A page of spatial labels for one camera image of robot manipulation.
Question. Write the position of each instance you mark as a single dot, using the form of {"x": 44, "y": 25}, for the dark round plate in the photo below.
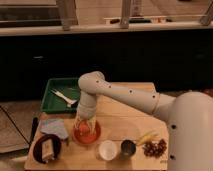
{"x": 37, "y": 150}

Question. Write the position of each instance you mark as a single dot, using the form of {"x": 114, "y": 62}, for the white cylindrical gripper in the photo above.
{"x": 86, "y": 109}

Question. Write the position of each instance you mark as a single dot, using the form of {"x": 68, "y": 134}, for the metal cup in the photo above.
{"x": 128, "y": 148}

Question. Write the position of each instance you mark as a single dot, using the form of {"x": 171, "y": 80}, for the white plastic fork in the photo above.
{"x": 69, "y": 101}

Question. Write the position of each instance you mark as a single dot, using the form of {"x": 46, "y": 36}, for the orange apple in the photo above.
{"x": 84, "y": 128}

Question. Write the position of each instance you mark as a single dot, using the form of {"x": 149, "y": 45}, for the wooden table board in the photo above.
{"x": 118, "y": 122}

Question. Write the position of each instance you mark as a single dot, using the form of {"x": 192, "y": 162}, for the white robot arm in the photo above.
{"x": 189, "y": 118}

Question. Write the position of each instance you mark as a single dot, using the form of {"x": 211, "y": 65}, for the yellow banana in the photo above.
{"x": 145, "y": 138}

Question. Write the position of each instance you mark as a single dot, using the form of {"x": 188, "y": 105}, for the black handled knife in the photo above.
{"x": 34, "y": 128}

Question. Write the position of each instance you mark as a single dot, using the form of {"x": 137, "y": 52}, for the bunch of dark grapes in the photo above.
{"x": 155, "y": 149}

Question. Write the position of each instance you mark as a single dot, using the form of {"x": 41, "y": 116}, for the blue-grey cloth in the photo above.
{"x": 54, "y": 126}

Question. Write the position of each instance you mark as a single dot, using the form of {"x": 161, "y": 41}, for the white cup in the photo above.
{"x": 107, "y": 150}

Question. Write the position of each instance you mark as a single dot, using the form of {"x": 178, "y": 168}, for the red bowl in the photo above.
{"x": 83, "y": 135}

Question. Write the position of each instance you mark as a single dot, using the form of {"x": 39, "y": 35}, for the tan sponge block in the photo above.
{"x": 47, "y": 150}

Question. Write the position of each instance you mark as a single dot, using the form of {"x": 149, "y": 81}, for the green plastic tray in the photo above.
{"x": 53, "y": 104}

